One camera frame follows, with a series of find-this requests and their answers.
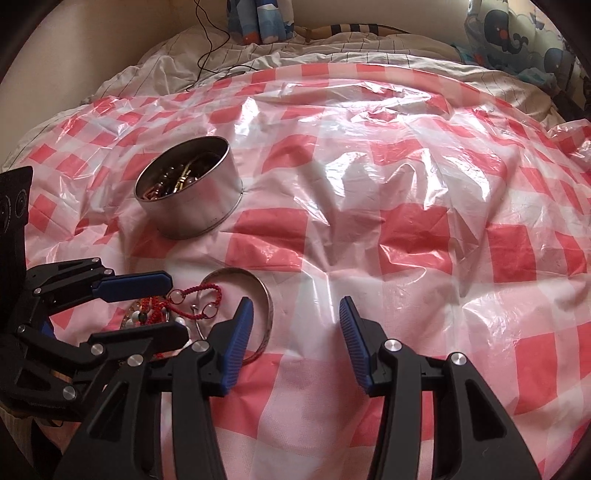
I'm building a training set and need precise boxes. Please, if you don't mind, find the red white checkered plastic sheet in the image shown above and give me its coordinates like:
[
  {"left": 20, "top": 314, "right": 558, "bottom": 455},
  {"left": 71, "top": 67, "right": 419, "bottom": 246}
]
[{"left": 12, "top": 64, "right": 590, "bottom": 479}]

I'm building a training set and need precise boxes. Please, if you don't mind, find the black charging cable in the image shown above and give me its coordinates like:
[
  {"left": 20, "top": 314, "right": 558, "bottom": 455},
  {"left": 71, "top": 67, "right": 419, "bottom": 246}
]
[{"left": 184, "top": 0, "right": 260, "bottom": 93}]

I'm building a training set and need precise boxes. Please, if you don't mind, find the left whale print curtain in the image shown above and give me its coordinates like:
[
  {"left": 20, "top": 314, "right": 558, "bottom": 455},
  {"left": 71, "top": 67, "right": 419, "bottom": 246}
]
[{"left": 226, "top": 0, "right": 294, "bottom": 45}]

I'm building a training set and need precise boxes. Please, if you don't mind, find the whale print curtain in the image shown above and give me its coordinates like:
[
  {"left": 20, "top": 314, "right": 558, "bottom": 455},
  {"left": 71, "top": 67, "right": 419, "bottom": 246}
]
[
  {"left": 226, "top": 0, "right": 294, "bottom": 45},
  {"left": 456, "top": 0, "right": 586, "bottom": 96}
]

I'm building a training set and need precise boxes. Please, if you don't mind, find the round silver metal tin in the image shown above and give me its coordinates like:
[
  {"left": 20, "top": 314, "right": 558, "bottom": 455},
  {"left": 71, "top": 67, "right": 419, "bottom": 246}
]
[{"left": 134, "top": 136, "right": 243, "bottom": 240}]

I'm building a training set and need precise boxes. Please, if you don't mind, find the right whale print curtain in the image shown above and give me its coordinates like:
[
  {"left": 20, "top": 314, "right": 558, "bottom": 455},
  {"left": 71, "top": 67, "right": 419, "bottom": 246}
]
[{"left": 456, "top": 0, "right": 586, "bottom": 96}]

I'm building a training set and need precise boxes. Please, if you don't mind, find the white striped duvet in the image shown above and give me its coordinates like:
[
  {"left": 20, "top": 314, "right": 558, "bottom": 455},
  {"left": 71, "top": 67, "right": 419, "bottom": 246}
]
[{"left": 0, "top": 22, "right": 569, "bottom": 163}]

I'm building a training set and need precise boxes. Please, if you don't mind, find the striped pillow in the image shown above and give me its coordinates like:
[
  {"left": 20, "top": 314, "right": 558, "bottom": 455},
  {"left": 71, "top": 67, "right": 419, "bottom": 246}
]
[{"left": 294, "top": 23, "right": 407, "bottom": 42}]

